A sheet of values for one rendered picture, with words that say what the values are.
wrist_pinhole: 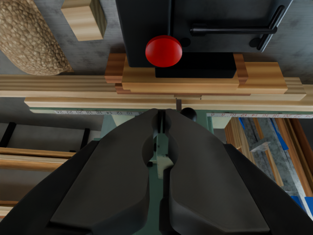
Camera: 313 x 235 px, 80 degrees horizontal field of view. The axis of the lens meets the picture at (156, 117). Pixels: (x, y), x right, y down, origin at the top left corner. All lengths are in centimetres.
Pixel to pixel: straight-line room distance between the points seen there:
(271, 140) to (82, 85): 99
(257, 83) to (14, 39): 35
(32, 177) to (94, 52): 260
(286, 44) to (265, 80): 6
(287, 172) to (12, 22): 111
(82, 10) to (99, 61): 12
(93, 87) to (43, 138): 267
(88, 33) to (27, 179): 268
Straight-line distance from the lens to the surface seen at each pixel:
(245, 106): 38
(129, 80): 27
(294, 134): 177
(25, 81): 44
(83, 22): 27
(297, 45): 37
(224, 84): 27
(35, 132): 309
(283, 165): 113
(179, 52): 16
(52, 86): 40
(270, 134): 116
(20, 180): 292
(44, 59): 35
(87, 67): 37
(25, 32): 33
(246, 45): 20
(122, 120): 74
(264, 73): 36
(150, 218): 36
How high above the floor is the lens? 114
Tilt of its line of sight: 30 degrees down
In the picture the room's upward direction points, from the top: 178 degrees counter-clockwise
